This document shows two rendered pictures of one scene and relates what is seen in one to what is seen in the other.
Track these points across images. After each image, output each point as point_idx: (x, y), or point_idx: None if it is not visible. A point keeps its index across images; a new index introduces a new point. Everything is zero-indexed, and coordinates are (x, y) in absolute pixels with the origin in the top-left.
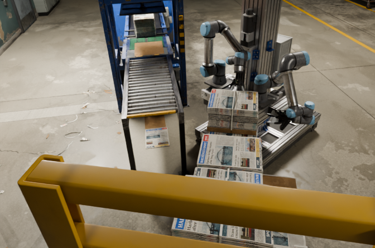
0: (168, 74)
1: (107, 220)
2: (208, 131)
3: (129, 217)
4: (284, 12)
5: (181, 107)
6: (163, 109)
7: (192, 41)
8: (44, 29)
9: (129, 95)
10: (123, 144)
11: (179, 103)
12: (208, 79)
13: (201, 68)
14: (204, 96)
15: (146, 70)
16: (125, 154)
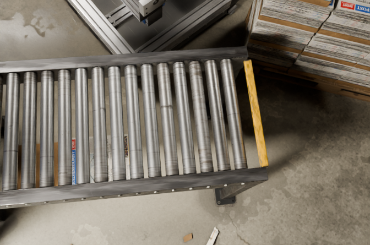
0: (50, 73)
1: (306, 233)
2: (143, 47)
3: (300, 197)
4: None
5: (227, 49)
6: (233, 86)
7: None
8: None
9: (156, 173)
10: (115, 232)
11: (210, 53)
12: None
13: None
14: (152, 7)
15: (10, 136)
16: (147, 223)
